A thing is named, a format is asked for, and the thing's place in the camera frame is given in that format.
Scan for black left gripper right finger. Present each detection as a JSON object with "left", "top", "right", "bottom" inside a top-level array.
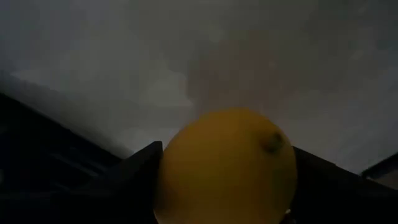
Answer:
[{"left": 291, "top": 146, "right": 398, "bottom": 224}]

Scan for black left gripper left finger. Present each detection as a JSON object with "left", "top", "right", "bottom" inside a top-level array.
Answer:
[{"left": 0, "top": 141, "right": 164, "bottom": 224}]

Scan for yellow lemon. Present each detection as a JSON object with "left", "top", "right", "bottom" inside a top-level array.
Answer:
[{"left": 154, "top": 107, "right": 299, "bottom": 224}]

